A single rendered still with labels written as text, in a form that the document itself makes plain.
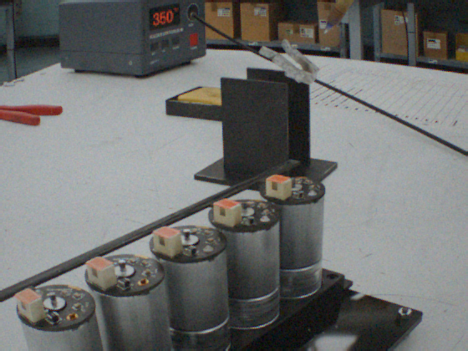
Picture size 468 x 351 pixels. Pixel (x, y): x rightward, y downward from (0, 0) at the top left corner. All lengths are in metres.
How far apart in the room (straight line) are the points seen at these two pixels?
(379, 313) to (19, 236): 0.21
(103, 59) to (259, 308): 0.57
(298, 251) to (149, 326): 0.08
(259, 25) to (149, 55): 3.95
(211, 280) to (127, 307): 0.03
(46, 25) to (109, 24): 5.55
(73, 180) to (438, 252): 0.25
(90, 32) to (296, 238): 0.57
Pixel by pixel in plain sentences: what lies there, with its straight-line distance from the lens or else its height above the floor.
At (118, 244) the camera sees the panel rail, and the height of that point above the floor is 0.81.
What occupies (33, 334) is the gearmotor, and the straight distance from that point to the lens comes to 0.19.
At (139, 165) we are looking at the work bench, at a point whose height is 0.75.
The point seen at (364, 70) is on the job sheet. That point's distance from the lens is 0.77.
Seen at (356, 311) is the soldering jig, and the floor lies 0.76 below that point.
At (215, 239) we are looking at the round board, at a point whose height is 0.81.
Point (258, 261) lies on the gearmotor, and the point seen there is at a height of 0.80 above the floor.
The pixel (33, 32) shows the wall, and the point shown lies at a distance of 6.44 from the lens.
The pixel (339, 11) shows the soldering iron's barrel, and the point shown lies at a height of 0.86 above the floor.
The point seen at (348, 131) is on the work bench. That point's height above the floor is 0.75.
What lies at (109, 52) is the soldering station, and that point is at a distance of 0.77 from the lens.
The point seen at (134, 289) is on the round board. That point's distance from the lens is 0.19.
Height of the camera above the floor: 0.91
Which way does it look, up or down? 21 degrees down
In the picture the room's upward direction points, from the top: 2 degrees counter-clockwise
